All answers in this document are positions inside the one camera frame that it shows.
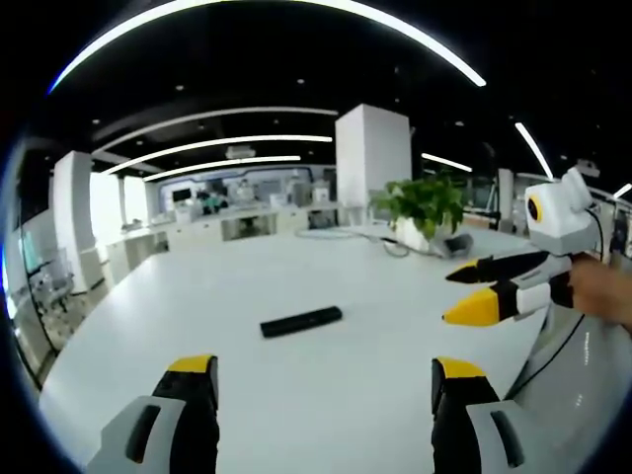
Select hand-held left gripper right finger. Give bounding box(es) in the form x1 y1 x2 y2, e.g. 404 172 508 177
430 356 543 474

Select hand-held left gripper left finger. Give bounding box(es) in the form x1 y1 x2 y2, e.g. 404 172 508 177
86 354 220 474

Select black remote control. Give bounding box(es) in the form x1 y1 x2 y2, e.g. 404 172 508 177
260 305 344 339

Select person's right hand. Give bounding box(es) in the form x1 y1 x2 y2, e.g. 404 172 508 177
567 256 632 338

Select grey device on table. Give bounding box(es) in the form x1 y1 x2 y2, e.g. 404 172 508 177
439 233 475 258

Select green potted plant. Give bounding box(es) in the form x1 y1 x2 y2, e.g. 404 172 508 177
369 172 468 252

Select white square pillar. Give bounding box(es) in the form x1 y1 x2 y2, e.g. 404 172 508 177
335 103 413 224
51 150 106 295

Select grey office chair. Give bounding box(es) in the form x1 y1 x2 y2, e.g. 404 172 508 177
28 246 76 317

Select white counter cabinets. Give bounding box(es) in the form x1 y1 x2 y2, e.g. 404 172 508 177
104 200 347 287

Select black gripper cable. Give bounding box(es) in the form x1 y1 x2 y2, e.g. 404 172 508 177
502 205 606 400

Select grey cable on table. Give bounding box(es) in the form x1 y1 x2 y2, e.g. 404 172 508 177
294 224 410 258

